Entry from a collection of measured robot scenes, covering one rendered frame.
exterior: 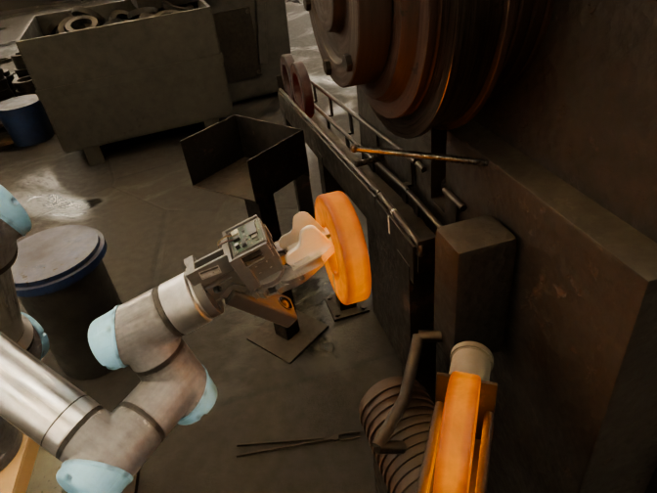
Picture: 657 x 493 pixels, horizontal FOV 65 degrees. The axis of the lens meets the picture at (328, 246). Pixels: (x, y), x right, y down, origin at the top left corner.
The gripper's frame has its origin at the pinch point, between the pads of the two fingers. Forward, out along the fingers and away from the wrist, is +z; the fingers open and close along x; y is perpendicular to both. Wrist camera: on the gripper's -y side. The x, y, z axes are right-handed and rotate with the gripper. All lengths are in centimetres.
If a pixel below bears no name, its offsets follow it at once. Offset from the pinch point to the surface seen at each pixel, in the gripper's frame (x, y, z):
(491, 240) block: -4.1, -10.0, 19.0
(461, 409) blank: -27.0, -6.3, 2.5
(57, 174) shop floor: 252, -59, -125
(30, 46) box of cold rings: 254, 5, -91
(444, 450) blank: -29.6, -7.1, -1.1
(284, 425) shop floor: 34, -78, -37
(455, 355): -12.5, -18.4, 6.7
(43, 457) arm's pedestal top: 24, -35, -77
